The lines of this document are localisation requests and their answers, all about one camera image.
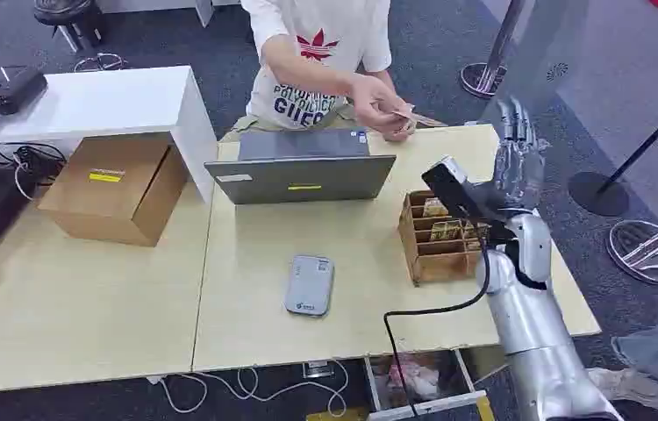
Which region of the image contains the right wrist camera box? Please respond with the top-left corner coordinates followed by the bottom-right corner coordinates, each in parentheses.
top-left (420, 154), bottom-right (511, 226)

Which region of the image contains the white cable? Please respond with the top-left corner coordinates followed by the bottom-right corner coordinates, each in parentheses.
top-left (146, 360), bottom-right (349, 419)

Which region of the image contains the black cable bundle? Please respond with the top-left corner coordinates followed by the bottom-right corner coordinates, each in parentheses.
top-left (0, 141), bottom-right (68, 203)

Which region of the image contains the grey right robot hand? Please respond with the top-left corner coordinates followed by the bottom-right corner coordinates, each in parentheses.
top-left (492, 96), bottom-right (550, 214)

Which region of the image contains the black stool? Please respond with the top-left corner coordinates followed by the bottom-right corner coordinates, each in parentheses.
top-left (32, 0), bottom-right (104, 54)

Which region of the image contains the chrome stool foot ring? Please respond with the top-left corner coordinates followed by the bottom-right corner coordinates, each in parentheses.
top-left (73, 52), bottom-right (128, 75)

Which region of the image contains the pink plastic bag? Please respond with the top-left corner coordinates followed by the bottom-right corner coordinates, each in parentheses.
top-left (385, 355), bottom-right (441, 403)

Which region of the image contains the wooden card box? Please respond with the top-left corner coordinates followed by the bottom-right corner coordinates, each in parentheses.
top-left (397, 189), bottom-right (491, 287)

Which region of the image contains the white open bin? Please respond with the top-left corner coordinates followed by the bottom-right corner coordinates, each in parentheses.
top-left (362, 348), bottom-right (488, 421)

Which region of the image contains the black stanchion post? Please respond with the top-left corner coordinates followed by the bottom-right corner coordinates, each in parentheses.
top-left (567, 83), bottom-right (658, 218)

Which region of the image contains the black device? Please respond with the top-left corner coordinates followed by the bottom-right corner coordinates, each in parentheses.
top-left (0, 65), bottom-right (50, 132)

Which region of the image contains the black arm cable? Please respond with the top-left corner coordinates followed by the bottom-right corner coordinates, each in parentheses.
top-left (383, 232), bottom-right (493, 419)

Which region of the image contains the chrome stanchion post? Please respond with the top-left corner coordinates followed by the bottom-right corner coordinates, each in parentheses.
top-left (605, 206), bottom-right (658, 285)
top-left (459, 0), bottom-right (529, 100)

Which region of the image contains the floor power socket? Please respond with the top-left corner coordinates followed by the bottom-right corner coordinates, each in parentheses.
top-left (302, 360), bottom-right (336, 380)

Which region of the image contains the grey laptop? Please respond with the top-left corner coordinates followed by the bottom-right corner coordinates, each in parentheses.
top-left (204, 127), bottom-right (397, 205)

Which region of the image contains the grey router device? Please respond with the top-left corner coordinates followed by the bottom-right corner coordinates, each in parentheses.
top-left (283, 253), bottom-right (336, 318)

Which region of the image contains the brown cardboard box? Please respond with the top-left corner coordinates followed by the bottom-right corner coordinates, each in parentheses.
top-left (37, 132), bottom-right (190, 249)

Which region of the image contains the printed card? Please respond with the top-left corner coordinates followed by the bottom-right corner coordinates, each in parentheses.
top-left (461, 221), bottom-right (490, 241)
top-left (421, 197), bottom-right (450, 219)
top-left (428, 219), bottom-right (463, 243)
top-left (391, 104), bottom-right (447, 130)

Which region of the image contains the white side table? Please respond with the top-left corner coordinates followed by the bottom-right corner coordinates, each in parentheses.
top-left (0, 65), bottom-right (219, 204)

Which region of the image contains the grey standing panel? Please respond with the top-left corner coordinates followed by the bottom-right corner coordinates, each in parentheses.
top-left (478, 0), bottom-right (593, 144)

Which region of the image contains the yellow floor tape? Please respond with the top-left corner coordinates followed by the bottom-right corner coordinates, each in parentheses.
top-left (304, 406), bottom-right (372, 421)

